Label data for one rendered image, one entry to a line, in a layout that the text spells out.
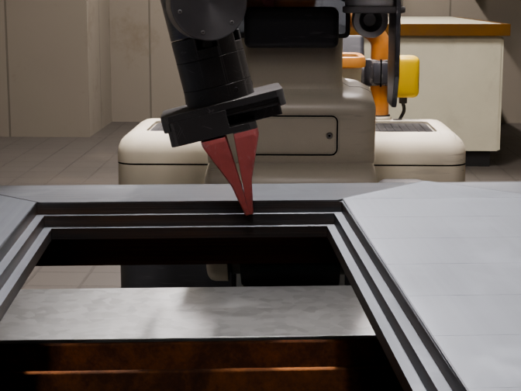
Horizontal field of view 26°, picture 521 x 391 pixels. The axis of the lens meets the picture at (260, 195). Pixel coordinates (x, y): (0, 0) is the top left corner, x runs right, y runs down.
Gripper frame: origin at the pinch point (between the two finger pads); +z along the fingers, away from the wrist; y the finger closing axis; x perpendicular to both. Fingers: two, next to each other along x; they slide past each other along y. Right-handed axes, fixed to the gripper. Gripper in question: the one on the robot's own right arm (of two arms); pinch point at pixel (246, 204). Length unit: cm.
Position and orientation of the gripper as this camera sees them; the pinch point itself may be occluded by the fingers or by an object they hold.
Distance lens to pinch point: 95.6
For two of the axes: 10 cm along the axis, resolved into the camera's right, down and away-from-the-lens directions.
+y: 9.7, -2.4, 0.0
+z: 2.4, 9.6, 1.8
